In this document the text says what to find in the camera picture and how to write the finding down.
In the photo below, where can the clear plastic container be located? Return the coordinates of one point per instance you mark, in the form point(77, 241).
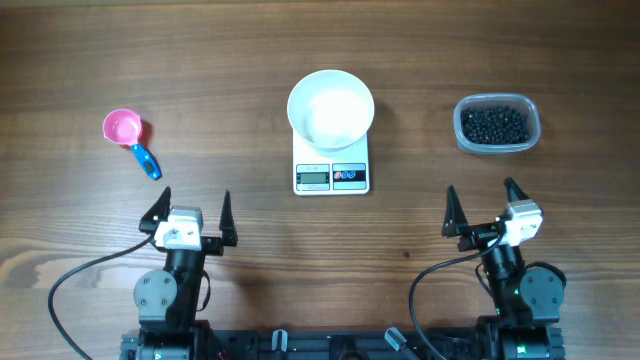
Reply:
point(520, 102)

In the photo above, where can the pink scoop blue handle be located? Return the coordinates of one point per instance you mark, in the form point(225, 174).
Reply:
point(124, 127)

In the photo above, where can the white bowl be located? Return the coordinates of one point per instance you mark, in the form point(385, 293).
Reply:
point(330, 109)

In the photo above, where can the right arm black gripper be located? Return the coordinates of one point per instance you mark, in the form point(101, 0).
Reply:
point(456, 225)

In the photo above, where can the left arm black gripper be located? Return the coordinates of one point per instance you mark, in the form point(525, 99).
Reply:
point(212, 247)

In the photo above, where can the pile of black beans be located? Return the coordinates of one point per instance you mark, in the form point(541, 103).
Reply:
point(497, 125)

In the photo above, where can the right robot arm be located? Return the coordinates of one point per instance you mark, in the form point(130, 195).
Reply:
point(526, 296)

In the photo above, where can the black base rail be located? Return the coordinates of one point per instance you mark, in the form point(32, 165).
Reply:
point(345, 345)

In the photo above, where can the white digital kitchen scale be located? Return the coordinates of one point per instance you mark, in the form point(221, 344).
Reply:
point(330, 173)

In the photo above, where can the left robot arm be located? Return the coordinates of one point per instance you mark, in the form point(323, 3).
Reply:
point(168, 299)

